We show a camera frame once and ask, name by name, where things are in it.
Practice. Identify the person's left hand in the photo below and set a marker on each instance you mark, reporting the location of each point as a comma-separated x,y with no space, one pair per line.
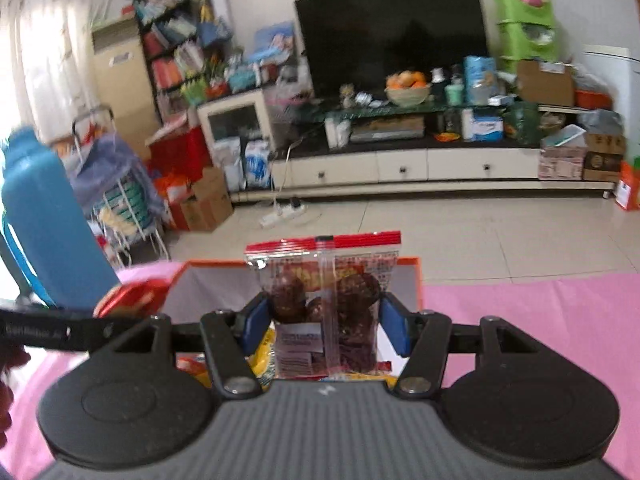
12,360

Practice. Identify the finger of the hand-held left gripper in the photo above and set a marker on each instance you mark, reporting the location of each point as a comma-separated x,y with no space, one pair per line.
92,334

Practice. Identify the blue tissue pack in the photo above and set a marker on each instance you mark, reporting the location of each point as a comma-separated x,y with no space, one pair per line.
480,80

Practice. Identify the yellow clear snack packet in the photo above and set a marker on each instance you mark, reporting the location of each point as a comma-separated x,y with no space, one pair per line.
262,365

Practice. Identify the brown cardboard box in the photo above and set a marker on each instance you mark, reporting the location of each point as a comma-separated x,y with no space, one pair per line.
545,85

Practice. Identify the pink floral tablecloth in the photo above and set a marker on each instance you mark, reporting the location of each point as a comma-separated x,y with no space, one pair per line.
525,310

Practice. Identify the white freezer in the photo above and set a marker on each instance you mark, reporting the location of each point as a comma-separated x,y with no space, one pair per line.
615,75

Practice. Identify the standing air conditioner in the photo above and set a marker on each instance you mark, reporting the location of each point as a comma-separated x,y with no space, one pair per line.
122,85

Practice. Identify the silver media player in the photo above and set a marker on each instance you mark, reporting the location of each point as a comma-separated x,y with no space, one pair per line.
387,131

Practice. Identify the black bookshelf with books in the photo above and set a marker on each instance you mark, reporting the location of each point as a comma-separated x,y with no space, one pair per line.
180,45

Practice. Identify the white TV stand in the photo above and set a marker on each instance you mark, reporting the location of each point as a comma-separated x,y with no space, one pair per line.
450,165

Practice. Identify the green plastic rack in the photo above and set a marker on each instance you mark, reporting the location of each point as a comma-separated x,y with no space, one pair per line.
527,25

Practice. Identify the white power strip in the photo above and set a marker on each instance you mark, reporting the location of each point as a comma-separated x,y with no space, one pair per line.
280,212

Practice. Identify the red-topped clear snack packet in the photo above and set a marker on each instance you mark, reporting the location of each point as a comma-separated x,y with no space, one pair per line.
325,280

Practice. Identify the red snack packet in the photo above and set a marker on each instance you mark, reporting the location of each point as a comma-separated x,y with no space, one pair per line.
135,297

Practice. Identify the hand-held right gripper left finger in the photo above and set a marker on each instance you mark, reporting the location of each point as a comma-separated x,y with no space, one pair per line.
257,322

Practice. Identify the open cardboard box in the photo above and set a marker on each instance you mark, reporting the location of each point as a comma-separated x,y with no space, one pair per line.
205,202

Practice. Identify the black television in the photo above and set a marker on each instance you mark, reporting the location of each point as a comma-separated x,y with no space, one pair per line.
395,35

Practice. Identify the blue and white box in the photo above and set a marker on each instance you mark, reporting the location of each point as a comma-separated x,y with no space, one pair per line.
484,126

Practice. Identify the white glass-door cabinet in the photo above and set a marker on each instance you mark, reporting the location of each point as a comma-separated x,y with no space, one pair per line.
235,120

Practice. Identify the orange box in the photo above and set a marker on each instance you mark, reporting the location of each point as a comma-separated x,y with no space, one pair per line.
210,285

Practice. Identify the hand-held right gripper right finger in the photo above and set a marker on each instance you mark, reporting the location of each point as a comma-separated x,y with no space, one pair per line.
392,325

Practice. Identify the blue thermos flask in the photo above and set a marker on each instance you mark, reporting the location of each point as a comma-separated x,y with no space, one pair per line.
42,220

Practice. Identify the bowl of oranges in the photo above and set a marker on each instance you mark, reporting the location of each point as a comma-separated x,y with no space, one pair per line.
407,87

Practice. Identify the white curtain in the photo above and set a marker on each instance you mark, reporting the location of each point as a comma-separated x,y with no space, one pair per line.
45,50

